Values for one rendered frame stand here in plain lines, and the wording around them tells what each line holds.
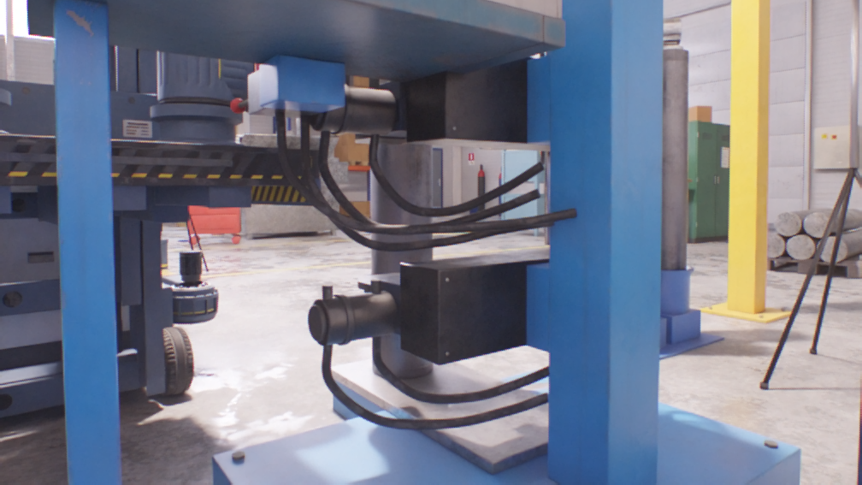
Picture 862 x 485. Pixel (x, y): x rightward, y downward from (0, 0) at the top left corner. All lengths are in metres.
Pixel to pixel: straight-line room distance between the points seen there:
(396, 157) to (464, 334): 0.77
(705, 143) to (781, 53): 4.16
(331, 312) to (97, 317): 0.53
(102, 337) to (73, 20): 0.40
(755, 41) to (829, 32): 8.64
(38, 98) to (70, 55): 1.22
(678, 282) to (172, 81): 2.45
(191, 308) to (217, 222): 6.14
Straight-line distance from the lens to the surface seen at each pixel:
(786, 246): 6.05
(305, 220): 9.50
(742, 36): 4.01
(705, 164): 8.95
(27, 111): 2.04
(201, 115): 1.52
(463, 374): 1.96
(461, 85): 1.19
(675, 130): 3.05
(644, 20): 1.29
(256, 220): 9.27
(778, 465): 1.67
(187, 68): 1.57
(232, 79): 1.59
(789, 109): 12.51
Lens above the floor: 0.77
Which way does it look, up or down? 2 degrees down
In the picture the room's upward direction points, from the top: straight up
